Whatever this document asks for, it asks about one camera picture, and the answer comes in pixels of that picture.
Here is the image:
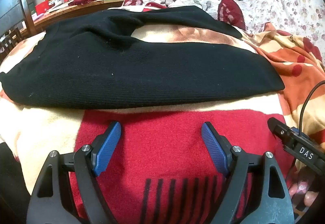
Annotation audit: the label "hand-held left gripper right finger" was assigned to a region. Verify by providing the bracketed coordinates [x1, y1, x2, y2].
[201, 122, 295, 224]

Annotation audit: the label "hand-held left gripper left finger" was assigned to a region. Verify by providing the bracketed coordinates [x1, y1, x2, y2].
[27, 121, 122, 224]

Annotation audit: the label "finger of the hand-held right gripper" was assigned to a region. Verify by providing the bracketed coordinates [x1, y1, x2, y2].
[268, 117, 325, 176]

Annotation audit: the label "black knit pants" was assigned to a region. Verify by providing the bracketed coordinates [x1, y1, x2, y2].
[0, 5, 285, 110]

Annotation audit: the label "person's right hand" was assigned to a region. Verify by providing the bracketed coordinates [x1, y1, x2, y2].
[289, 174, 321, 210]

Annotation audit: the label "red orange cream printed blanket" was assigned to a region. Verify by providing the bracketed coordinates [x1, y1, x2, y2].
[0, 22, 325, 224]

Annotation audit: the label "person's black-clad leg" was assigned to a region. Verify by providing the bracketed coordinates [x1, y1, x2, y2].
[0, 141, 31, 224]

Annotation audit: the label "white floral bedsheet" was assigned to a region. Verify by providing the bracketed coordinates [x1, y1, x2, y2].
[235, 0, 325, 62]

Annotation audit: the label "wooden table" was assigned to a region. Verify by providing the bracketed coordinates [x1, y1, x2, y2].
[22, 0, 129, 34]

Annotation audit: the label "red box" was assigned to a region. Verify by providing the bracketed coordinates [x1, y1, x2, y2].
[35, 0, 50, 15]

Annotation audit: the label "dark wooden cabinet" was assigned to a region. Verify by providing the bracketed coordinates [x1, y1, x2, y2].
[0, 0, 35, 36]

